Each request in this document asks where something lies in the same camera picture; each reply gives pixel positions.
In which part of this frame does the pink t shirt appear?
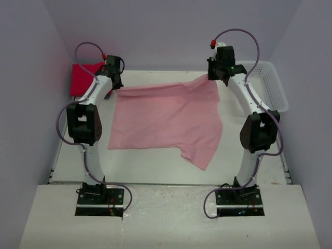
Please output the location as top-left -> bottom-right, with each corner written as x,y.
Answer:
107,75 -> 223,171

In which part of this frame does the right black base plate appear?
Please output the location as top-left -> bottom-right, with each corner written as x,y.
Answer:
215,185 -> 265,217

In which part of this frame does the folded red t shirt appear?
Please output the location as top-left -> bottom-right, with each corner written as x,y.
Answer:
70,64 -> 94,97

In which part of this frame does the white plastic basket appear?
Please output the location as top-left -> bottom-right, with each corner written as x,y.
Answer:
248,61 -> 289,113

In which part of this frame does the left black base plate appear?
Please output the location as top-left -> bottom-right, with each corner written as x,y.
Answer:
75,183 -> 124,218

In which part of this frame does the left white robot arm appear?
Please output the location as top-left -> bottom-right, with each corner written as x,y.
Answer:
66,55 -> 125,195

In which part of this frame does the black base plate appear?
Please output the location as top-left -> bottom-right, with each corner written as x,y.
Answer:
215,185 -> 265,217
75,183 -> 124,218

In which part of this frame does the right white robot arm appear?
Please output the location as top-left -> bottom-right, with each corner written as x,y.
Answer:
207,41 -> 280,191

